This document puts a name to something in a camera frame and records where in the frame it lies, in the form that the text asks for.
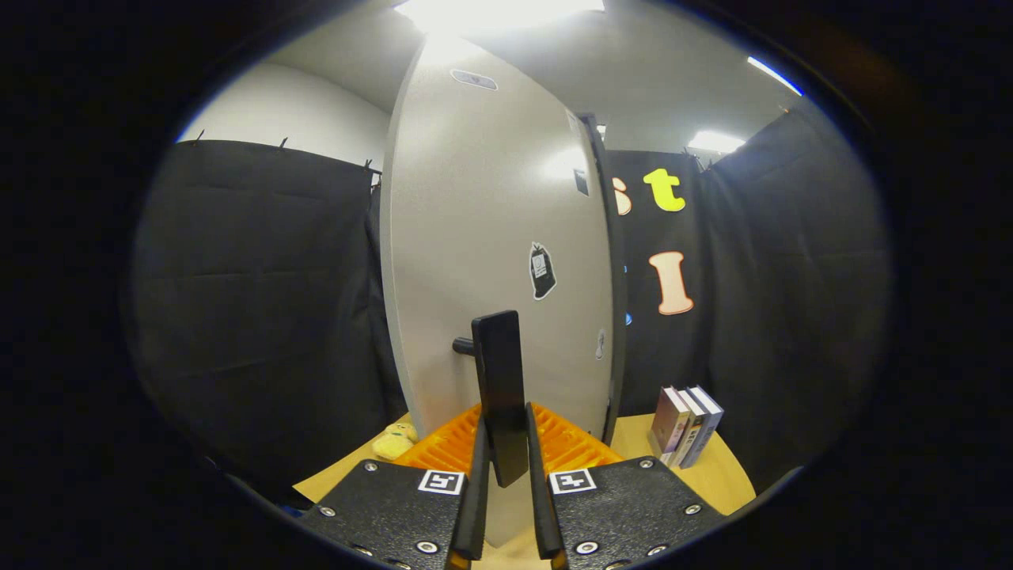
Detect black door handle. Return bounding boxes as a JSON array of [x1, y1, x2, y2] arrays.
[[453, 310, 529, 488]]

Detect black backdrop cloth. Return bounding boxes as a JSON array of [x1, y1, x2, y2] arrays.
[[131, 107, 895, 507]]

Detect red book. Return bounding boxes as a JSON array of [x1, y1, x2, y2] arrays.
[[651, 386, 691, 464]]

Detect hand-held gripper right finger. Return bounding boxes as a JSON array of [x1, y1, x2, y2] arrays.
[[525, 402, 727, 570]]

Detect blue grey book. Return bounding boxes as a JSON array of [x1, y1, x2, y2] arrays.
[[681, 386, 724, 469]]

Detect yellow plush toy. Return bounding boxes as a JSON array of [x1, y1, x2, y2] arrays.
[[372, 422, 419, 462]]

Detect small ceiling light panel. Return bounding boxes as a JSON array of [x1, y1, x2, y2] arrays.
[[687, 131, 746, 154]]

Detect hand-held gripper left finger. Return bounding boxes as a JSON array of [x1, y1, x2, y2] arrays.
[[297, 402, 491, 570]]

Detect beige cabinet door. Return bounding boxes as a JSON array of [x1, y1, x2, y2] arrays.
[[380, 36, 617, 547]]

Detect white spine book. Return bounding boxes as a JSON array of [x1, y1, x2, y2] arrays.
[[669, 388, 708, 468]]

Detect large ceiling light panel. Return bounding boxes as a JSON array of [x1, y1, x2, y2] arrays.
[[394, 0, 606, 32]]

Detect double strip ceiling light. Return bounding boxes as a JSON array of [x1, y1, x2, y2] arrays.
[[748, 55, 804, 97]]

